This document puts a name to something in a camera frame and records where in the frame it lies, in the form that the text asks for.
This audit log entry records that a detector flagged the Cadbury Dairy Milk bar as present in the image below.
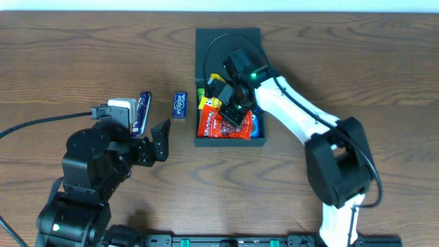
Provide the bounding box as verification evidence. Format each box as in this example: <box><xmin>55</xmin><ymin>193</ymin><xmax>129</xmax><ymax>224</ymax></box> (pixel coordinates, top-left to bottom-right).
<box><xmin>132</xmin><ymin>91</ymin><xmax>151</xmax><ymax>137</ymax></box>

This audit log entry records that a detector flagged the yellow sunflower seeds bag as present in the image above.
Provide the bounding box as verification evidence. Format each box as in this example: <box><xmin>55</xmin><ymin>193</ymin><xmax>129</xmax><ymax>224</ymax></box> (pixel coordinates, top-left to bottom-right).
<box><xmin>198</xmin><ymin>73</ymin><xmax>227</xmax><ymax>110</ymax></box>

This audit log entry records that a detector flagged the blue Oreo cookie pack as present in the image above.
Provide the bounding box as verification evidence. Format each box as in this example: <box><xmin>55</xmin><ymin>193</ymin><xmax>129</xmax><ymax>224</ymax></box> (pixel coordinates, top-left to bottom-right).
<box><xmin>250</xmin><ymin>113</ymin><xmax>260</xmax><ymax>139</ymax></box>

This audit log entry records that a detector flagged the blue Eclipse mints tin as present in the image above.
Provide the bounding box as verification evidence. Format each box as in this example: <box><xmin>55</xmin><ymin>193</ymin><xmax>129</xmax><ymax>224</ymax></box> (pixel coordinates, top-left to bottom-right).
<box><xmin>172</xmin><ymin>92</ymin><xmax>187</xmax><ymax>119</ymax></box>

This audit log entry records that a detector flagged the red snack bag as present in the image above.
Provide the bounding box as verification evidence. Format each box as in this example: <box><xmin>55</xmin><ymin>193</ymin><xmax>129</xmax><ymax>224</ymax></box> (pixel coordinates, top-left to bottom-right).
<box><xmin>197</xmin><ymin>105</ymin><xmax>253</xmax><ymax>140</ymax></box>

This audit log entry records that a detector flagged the Haribo gummy worms bag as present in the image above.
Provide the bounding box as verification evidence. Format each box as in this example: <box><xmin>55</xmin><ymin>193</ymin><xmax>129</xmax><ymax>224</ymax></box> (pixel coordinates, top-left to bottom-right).
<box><xmin>197</xmin><ymin>88</ymin><xmax>204</xmax><ymax>103</ymax></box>

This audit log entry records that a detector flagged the black gift box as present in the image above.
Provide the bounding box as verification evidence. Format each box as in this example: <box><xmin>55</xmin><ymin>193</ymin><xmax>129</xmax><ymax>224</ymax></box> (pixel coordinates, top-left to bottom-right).
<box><xmin>194</xmin><ymin>27</ymin><xmax>266</xmax><ymax>148</ymax></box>

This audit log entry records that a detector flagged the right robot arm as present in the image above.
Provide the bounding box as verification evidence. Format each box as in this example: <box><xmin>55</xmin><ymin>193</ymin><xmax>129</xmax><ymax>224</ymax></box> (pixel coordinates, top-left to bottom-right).
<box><xmin>220</xmin><ymin>50</ymin><xmax>378</xmax><ymax>246</ymax></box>

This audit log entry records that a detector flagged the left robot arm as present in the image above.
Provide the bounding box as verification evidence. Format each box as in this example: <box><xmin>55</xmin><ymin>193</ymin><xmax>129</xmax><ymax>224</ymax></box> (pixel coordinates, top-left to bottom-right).
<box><xmin>36</xmin><ymin>117</ymin><xmax>171</xmax><ymax>246</ymax></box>

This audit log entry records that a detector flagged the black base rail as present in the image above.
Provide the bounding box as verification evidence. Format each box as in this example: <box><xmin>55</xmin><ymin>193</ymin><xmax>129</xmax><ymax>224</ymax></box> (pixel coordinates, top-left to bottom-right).
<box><xmin>102</xmin><ymin>233</ymin><xmax>402</xmax><ymax>247</ymax></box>

